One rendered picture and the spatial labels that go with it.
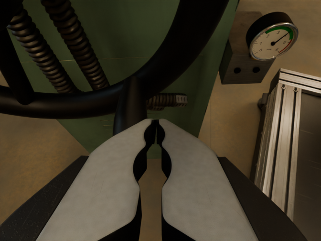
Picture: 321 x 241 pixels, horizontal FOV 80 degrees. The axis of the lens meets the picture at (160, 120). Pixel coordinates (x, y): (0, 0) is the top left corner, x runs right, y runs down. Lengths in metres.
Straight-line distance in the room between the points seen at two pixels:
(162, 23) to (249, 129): 0.78
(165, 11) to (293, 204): 0.62
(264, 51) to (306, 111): 0.61
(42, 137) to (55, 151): 0.12
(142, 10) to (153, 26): 0.03
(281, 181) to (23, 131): 1.14
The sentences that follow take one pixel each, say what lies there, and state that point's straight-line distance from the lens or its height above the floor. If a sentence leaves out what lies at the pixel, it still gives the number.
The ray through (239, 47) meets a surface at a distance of 0.38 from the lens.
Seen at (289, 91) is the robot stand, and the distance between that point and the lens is 0.93.
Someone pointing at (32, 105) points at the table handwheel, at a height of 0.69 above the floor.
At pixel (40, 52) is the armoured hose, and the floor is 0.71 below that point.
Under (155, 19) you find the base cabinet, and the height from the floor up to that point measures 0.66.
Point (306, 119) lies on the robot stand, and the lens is 0.90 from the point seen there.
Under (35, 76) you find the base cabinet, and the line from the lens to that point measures 0.50.
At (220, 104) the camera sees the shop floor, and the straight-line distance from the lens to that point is 1.07.
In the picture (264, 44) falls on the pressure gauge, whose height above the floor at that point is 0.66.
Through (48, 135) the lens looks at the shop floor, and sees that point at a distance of 1.12.
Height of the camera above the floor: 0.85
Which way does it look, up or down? 60 degrees down
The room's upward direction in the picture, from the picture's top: 4 degrees counter-clockwise
